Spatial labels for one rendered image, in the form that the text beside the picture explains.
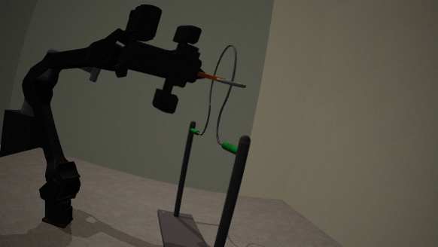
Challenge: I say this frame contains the orange handle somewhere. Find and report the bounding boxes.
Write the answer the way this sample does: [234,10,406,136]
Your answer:
[198,72,246,88]

